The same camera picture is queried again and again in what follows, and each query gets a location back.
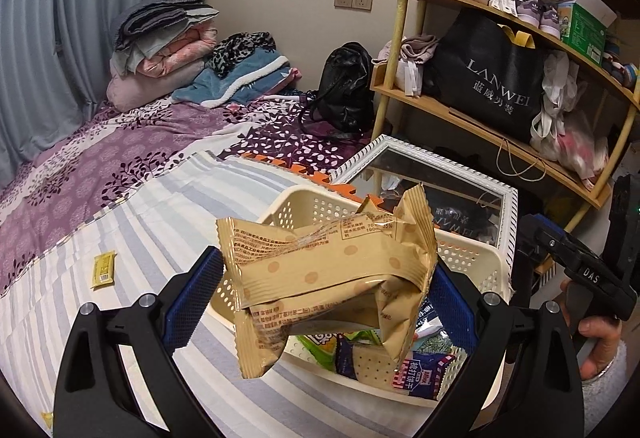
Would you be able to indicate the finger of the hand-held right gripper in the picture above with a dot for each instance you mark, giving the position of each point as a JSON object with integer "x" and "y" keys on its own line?
{"x": 537, "y": 238}

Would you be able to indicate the dark grey folded blanket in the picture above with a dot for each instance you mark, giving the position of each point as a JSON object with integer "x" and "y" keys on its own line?
{"x": 155, "y": 16}

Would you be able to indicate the cream perforated plastic basket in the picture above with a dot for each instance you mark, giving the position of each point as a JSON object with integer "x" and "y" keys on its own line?
{"x": 310, "y": 208}

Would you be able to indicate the person's right hand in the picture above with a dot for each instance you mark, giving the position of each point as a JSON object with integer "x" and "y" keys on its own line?
{"x": 597, "y": 343}

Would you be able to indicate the black backpack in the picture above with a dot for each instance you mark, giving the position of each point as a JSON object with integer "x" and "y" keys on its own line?
{"x": 345, "y": 88}

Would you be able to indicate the green cardboard box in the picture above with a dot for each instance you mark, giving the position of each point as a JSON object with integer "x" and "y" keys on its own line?
{"x": 585, "y": 28}

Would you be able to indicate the person's right forearm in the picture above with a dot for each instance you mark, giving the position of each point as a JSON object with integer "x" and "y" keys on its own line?
{"x": 610, "y": 398}

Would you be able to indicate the white plastic bag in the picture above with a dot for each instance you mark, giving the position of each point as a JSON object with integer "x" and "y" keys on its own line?
{"x": 565, "y": 118}

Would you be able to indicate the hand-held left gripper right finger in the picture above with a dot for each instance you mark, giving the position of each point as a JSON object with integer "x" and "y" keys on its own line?
{"x": 452, "y": 313}

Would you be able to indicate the small yellow snack packet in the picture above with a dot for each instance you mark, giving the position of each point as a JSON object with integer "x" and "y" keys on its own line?
{"x": 103, "y": 270}

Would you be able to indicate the purple floral bed sheet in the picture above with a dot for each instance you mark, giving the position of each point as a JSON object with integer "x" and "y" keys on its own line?
{"x": 125, "y": 153}

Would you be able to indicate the pink clothing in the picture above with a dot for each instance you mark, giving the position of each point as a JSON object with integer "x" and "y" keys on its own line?
{"x": 410, "y": 58}

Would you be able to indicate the green snack packet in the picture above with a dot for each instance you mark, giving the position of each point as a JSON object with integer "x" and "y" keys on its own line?
{"x": 320, "y": 348}

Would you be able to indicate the leopard print cloth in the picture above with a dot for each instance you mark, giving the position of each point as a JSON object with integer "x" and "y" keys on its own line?
{"x": 235, "y": 51}

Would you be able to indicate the blue fleece garment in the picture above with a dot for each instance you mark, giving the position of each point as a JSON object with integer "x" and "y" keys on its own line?
{"x": 235, "y": 83}

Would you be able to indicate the pink floral quilt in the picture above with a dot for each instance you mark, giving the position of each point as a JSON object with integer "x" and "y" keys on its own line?
{"x": 175, "y": 51}

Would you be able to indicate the brown dotted snack packet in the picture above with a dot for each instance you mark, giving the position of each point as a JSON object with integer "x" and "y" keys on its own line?
{"x": 270, "y": 343}
{"x": 325, "y": 263}

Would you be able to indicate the stack of folded blankets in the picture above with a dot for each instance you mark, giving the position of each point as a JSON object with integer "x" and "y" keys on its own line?
{"x": 130, "y": 56}

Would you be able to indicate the striped blanket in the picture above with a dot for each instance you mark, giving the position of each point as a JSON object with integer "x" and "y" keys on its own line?
{"x": 150, "y": 228}

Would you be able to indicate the orange foam mat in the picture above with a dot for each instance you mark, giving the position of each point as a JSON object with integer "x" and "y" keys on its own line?
{"x": 325, "y": 178}

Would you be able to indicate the blue-grey curtain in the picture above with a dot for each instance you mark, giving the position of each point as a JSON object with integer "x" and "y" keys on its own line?
{"x": 60, "y": 18}

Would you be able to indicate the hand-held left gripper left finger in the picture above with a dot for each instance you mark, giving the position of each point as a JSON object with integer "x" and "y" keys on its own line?
{"x": 195, "y": 298}

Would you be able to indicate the black shopping bag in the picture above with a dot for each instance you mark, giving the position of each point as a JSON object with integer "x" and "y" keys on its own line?
{"x": 485, "y": 78}

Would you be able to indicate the wooden shelf rack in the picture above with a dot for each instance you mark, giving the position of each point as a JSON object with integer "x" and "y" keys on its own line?
{"x": 400, "y": 43}

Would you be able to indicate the purple sneaker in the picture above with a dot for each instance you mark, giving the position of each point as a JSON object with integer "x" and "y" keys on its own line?
{"x": 535, "y": 13}

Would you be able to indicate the white framed mirror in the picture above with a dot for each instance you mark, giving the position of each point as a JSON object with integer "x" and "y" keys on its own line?
{"x": 435, "y": 173}

